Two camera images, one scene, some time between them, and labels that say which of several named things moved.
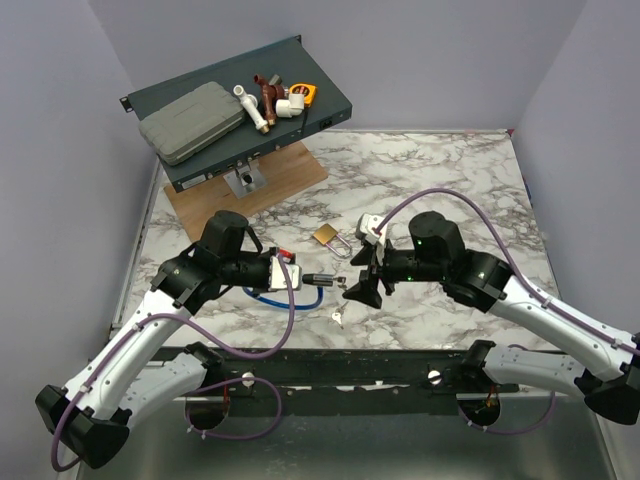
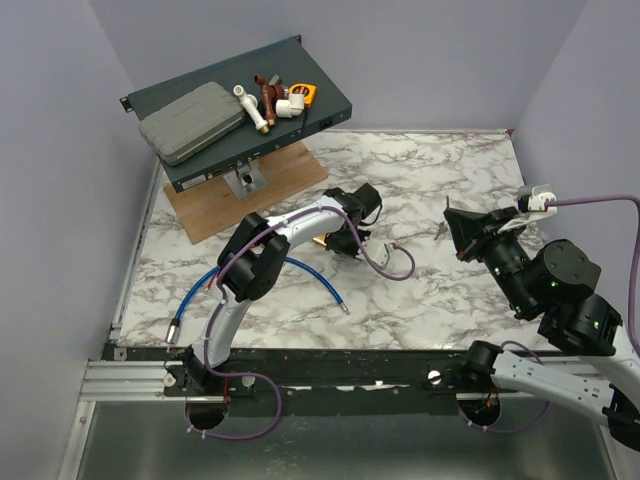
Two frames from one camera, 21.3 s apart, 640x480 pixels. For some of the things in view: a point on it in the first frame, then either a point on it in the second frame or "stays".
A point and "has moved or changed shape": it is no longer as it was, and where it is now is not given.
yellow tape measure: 309,92 stays
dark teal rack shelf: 290,59 stays
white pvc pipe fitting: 250,102 stays
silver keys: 338,313 has moved or changed shape
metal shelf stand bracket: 245,179 stays
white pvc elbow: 294,106 stays
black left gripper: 268,255 -> 331,244
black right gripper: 366,290 -> 470,230
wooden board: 297,171 stays
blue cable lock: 318,280 has moved or changed shape
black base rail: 257,380 stays
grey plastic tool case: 185,125 stays
